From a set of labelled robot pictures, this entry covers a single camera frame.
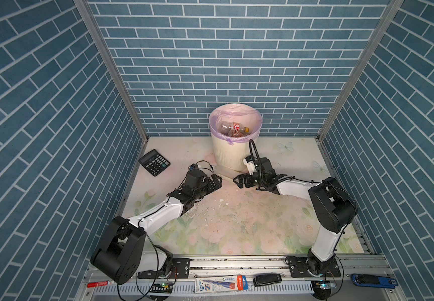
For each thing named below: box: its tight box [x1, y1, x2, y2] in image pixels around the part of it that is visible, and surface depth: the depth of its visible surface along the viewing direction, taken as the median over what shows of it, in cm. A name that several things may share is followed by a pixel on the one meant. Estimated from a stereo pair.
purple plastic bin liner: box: [208, 102, 263, 146], surface depth 98 cm
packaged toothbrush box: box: [194, 274, 249, 294], surface depth 71 cm
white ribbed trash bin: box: [208, 103, 263, 172], surface depth 97 cm
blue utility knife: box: [350, 273, 399, 290], surface depth 70 cm
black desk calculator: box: [137, 149, 171, 177], surface depth 107 cm
